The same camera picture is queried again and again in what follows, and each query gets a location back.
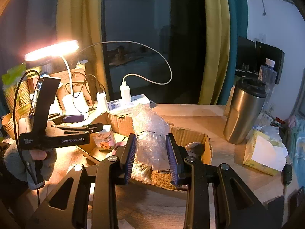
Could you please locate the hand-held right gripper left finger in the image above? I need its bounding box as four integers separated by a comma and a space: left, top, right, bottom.
26, 134, 137, 229

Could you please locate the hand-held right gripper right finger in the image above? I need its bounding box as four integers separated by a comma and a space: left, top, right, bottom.
165, 133, 272, 229

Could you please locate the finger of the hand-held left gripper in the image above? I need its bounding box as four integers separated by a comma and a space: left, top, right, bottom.
51, 123, 105, 135
48, 114, 85, 125

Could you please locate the cotton swab pack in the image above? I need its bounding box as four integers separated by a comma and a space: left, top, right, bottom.
131, 162, 153, 185

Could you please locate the brown scouring pad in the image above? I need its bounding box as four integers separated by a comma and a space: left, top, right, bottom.
151, 169, 179, 191

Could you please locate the cartoon print tissue pack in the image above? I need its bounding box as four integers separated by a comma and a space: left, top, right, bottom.
95, 125, 118, 152

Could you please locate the grey white sock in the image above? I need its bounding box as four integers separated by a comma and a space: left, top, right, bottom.
185, 142, 203, 153

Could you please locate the brown cardboard box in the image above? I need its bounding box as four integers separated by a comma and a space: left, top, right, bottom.
77, 111, 213, 191

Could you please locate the clear bubble wrap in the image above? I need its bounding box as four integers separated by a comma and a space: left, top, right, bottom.
130, 103, 172, 170

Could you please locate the person's left hand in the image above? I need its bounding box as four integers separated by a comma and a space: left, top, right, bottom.
5, 145, 58, 188

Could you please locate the brown paper carton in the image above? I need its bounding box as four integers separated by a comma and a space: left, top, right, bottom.
57, 71, 95, 106

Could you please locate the stack of brown paper cups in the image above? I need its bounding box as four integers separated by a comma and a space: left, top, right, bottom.
2, 113, 15, 137

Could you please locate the white power strip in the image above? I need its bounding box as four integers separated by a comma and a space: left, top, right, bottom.
107, 94, 151, 115

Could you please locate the white desk lamp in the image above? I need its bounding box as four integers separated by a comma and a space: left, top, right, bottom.
24, 40, 89, 114

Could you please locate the steel tumbler with black lid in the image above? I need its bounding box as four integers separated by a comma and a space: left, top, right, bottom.
223, 76, 267, 145

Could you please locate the yellow tissue box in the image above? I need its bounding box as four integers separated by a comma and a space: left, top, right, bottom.
242, 129, 289, 176

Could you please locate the wide teal curtain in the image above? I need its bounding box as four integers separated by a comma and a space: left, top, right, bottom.
25, 0, 60, 52

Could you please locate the wide yellow curtain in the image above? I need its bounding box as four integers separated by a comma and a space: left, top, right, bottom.
55, 0, 110, 101

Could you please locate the dark glass window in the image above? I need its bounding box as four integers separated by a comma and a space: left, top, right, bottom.
102, 0, 206, 105

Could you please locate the black car key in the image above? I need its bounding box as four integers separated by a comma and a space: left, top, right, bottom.
282, 163, 293, 186

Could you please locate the narrow yellow curtain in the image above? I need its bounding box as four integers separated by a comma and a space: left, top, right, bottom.
198, 0, 231, 105

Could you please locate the clear water bottle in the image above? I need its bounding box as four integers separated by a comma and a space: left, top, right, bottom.
258, 58, 278, 101

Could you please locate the black monitor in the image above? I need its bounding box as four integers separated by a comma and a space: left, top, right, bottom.
235, 35, 285, 85

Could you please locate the narrow teal curtain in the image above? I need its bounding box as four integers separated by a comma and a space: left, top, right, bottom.
224, 0, 249, 105

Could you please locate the white charger with black cable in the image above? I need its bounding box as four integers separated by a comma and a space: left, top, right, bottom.
96, 92, 108, 112

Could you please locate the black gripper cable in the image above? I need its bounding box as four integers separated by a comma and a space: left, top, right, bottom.
13, 70, 41, 207

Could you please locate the white lamp cable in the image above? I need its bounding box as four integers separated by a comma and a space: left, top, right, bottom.
79, 40, 173, 85

